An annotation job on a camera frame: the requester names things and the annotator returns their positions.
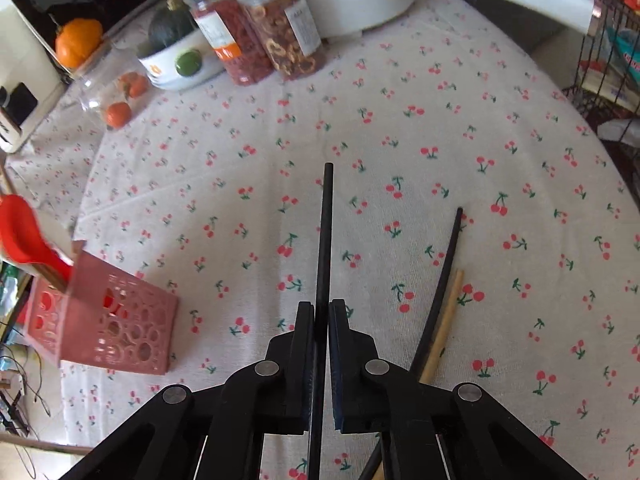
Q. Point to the black wire storage rack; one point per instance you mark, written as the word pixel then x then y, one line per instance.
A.
pixel 605 87

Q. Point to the cherry print tablecloth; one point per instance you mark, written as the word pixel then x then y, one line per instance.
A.
pixel 437 118

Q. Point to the large orange fruit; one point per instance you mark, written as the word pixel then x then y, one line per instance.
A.
pixel 77 40

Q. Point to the jar of red goji berries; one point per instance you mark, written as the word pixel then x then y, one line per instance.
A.
pixel 227 30

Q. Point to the black chopstick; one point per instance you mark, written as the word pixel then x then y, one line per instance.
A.
pixel 373 468
pixel 321 322

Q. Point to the pink perforated utensil holder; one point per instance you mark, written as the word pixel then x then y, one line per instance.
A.
pixel 106 318

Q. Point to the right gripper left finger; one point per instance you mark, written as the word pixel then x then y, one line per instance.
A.
pixel 215 433

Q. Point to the white enamel pot green knob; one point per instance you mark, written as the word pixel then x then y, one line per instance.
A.
pixel 185 64

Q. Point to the wooden chopstick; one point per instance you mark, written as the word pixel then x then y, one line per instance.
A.
pixel 442 324

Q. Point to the red plastic spoon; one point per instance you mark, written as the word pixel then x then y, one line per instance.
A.
pixel 22 239

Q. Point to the dark green pumpkin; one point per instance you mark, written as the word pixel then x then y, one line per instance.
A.
pixel 171 22

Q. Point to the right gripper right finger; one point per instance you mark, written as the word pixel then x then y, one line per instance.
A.
pixel 488 443

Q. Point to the jar of dried fruit slices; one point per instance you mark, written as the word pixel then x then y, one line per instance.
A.
pixel 288 34

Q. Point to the glass jar with wooden lid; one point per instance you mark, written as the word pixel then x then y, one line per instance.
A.
pixel 114 86

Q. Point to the cream air fryer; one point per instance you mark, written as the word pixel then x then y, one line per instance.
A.
pixel 30 83

